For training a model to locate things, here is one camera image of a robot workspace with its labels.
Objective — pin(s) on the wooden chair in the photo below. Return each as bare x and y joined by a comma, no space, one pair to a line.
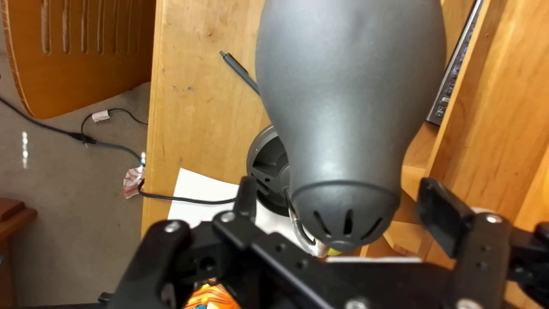
87,51

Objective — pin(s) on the orange plush toy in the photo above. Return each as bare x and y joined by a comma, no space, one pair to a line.
208,293

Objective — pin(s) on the black keyboard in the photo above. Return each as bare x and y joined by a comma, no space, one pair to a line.
456,68

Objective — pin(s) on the grey gooseneck desk lamp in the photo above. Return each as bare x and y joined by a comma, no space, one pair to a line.
349,91

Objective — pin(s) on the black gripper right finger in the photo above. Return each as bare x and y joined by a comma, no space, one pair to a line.
483,257

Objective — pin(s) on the wooden roll-top desk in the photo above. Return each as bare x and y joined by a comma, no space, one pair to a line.
195,113

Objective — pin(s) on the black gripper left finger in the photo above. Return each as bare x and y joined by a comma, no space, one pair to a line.
172,262

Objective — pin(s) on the white paper sheet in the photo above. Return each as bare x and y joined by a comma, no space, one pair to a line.
200,197

